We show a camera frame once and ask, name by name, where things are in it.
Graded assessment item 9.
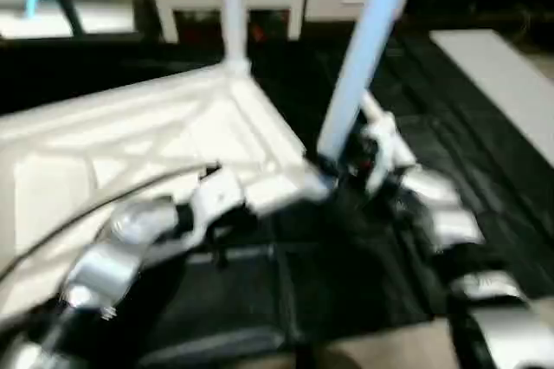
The white plastic table leg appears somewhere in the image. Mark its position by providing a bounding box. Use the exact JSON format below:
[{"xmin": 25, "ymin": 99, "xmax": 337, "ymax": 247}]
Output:
[
  {"xmin": 216, "ymin": 0, "xmax": 254, "ymax": 73},
  {"xmin": 312, "ymin": 0, "xmax": 422, "ymax": 168},
  {"xmin": 358, "ymin": 90, "xmax": 418, "ymax": 172}
]

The white plastic table top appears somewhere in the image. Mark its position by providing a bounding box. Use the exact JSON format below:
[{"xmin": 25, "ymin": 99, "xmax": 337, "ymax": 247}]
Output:
[{"xmin": 0, "ymin": 61, "xmax": 337, "ymax": 320}]

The black work mat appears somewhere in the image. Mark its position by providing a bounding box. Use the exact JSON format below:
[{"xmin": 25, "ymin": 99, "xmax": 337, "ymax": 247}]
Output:
[{"xmin": 0, "ymin": 29, "xmax": 554, "ymax": 361}]

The white flat board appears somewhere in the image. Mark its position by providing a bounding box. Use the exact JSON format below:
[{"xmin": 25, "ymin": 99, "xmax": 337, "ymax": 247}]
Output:
[{"xmin": 429, "ymin": 29, "xmax": 554, "ymax": 168}]

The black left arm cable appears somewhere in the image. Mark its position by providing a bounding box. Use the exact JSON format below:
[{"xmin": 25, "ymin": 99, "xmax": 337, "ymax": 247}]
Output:
[{"xmin": 0, "ymin": 165, "xmax": 219, "ymax": 285}]

